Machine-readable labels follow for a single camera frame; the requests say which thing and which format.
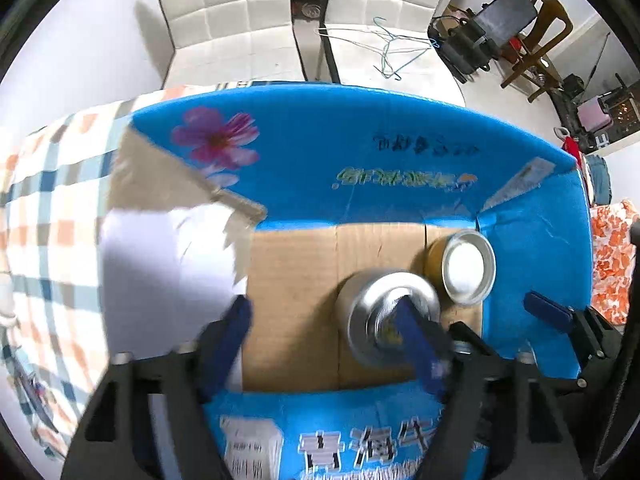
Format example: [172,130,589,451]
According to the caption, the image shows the silver metal can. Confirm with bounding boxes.
[335,268,440,368]

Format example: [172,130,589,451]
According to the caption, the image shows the gold tin with silver lid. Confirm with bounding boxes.
[425,230,497,307]

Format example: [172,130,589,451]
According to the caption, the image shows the white paper sheet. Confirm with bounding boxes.
[100,203,253,359]

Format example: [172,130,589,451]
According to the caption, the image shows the orange white floral cloth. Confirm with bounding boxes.
[590,200,639,326]

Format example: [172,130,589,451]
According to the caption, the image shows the blue cardboard box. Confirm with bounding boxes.
[108,84,592,479]

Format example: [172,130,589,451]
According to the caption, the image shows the red cloth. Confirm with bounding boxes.
[562,136,582,168]

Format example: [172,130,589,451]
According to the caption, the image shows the pink storage box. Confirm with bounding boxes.
[577,96,612,133]

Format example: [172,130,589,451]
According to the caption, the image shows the plaid checkered cloth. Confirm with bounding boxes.
[0,81,202,461]

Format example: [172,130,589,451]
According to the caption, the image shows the black weight bench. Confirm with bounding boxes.
[427,0,537,84]

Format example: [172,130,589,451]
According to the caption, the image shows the brown wooden chair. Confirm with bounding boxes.
[501,0,574,103]

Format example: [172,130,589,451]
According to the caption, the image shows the white leather left sofa seat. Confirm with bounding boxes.
[160,0,306,88]

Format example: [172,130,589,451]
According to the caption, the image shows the white leather sofa seat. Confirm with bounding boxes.
[318,0,465,107]
[160,0,306,88]

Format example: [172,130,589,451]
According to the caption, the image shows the white leather right sofa seat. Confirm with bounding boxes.
[318,0,465,107]

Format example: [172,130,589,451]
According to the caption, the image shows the wire clothes hangers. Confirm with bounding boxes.
[317,16,439,86]

